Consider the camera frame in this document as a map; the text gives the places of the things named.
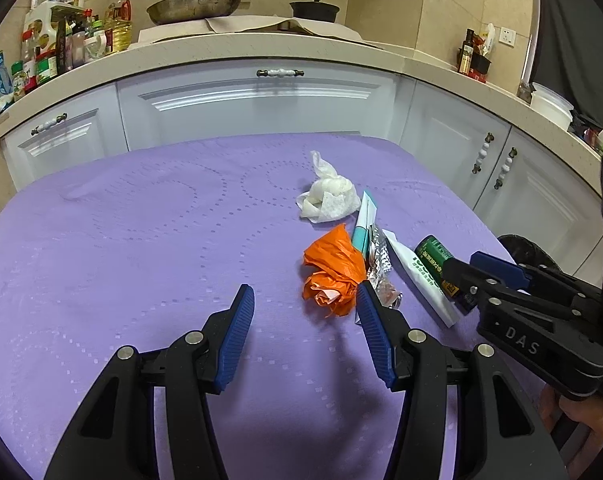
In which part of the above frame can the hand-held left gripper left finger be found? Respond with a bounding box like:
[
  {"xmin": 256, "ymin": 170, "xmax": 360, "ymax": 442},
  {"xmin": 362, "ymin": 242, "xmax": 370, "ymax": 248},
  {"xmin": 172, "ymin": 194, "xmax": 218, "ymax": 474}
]
[{"xmin": 44, "ymin": 284, "xmax": 256, "ymax": 480}]

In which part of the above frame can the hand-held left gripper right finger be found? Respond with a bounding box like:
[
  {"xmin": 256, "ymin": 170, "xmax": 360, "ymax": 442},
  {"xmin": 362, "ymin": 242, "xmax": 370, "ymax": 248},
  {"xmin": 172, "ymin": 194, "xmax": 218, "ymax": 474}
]
[{"xmin": 355, "ymin": 280, "xmax": 567, "ymax": 480}]

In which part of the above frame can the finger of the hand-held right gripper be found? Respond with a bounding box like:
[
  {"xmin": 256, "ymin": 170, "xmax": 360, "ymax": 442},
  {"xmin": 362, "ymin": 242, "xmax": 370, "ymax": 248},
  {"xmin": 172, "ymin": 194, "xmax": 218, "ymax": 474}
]
[
  {"xmin": 470, "ymin": 251, "xmax": 603, "ymax": 306},
  {"xmin": 441, "ymin": 258, "xmax": 582, "ymax": 321}
]

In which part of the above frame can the black lined trash bin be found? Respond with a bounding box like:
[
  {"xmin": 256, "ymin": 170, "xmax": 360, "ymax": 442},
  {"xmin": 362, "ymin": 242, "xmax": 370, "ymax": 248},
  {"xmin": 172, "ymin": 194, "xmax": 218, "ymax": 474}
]
[{"xmin": 496, "ymin": 234, "xmax": 565, "ymax": 273}]

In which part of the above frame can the small green bottle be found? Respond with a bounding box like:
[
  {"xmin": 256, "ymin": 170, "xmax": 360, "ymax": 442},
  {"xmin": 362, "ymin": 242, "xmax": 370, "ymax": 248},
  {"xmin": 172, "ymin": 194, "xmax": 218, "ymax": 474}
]
[{"xmin": 414, "ymin": 235, "xmax": 477, "ymax": 311}]

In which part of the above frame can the white tube green print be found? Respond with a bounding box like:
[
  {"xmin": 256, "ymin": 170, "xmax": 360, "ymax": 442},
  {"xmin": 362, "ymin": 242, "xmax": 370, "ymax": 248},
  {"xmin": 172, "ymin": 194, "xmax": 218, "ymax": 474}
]
[{"xmin": 383, "ymin": 230, "xmax": 461, "ymax": 329}]

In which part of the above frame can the foil blister pack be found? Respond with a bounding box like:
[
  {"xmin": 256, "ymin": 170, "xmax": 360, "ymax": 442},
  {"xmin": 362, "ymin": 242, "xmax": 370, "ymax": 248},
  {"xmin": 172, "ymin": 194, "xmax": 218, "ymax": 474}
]
[{"xmin": 364, "ymin": 227, "xmax": 405, "ymax": 311}]

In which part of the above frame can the orange plastic bag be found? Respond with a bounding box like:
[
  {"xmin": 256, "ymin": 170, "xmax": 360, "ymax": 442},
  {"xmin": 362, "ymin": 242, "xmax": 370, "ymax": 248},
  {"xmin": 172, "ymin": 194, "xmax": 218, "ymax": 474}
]
[{"xmin": 302, "ymin": 225, "xmax": 368, "ymax": 320}]

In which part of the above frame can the teal white packet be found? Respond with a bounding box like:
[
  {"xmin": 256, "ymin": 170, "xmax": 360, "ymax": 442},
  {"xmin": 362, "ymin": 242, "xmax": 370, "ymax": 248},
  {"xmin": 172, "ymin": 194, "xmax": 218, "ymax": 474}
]
[{"xmin": 352, "ymin": 191, "xmax": 381, "ymax": 257}]

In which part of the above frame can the white tissue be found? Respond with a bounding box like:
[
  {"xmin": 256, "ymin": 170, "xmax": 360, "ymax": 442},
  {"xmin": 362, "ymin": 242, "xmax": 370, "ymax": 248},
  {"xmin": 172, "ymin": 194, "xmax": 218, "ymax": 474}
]
[{"xmin": 295, "ymin": 150, "xmax": 362, "ymax": 223}]

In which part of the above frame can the person's right hand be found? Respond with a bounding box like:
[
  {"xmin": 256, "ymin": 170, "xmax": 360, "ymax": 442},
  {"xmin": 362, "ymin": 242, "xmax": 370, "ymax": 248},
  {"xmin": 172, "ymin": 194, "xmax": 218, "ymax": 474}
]
[{"xmin": 539, "ymin": 382, "xmax": 603, "ymax": 466}]

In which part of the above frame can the purple tablecloth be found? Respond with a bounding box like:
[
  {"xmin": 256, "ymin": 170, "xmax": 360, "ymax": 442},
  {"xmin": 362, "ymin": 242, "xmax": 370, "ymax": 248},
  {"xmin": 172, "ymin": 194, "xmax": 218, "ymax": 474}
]
[{"xmin": 0, "ymin": 132, "xmax": 567, "ymax": 480}]

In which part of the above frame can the white plastic container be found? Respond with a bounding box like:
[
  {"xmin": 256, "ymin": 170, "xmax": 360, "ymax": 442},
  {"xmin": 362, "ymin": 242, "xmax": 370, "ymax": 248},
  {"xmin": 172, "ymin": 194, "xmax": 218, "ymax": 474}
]
[
  {"xmin": 530, "ymin": 100, "xmax": 573, "ymax": 131},
  {"xmin": 531, "ymin": 82, "xmax": 575, "ymax": 108}
]

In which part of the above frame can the dark olive oil bottle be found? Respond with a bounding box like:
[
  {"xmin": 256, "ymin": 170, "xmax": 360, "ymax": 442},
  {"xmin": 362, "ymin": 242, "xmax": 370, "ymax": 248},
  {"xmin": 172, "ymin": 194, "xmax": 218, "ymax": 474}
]
[{"xmin": 457, "ymin": 28, "xmax": 475, "ymax": 76}]

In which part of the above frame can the black cloth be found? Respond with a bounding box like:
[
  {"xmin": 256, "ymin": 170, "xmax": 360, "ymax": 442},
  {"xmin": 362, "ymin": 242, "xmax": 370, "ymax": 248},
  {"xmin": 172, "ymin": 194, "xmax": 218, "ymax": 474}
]
[{"xmin": 531, "ymin": 0, "xmax": 603, "ymax": 126}]

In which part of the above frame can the beige stone countertop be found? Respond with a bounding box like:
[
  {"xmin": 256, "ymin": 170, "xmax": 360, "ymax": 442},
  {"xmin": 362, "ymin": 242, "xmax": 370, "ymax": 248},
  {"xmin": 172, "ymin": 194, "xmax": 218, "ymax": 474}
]
[{"xmin": 0, "ymin": 35, "xmax": 603, "ymax": 201}]

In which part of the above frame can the black lidded pot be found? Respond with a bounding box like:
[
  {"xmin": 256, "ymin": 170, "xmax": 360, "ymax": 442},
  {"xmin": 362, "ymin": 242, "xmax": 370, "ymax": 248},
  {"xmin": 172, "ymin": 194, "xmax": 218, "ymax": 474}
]
[{"xmin": 288, "ymin": 0, "xmax": 341, "ymax": 23}]

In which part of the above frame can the large yellow oil bottle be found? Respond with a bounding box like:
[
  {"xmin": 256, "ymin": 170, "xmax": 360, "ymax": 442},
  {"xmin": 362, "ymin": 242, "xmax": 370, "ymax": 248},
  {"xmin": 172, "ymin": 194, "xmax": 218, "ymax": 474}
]
[{"xmin": 104, "ymin": 0, "xmax": 133, "ymax": 53}]

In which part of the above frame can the cluster of condiment bottles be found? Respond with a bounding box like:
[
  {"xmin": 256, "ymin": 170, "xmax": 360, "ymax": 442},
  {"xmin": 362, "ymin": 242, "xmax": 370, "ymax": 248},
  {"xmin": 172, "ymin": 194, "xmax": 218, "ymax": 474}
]
[{"xmin": 11, "ymin": 0, "xmax": 107, "ymax": 101}]

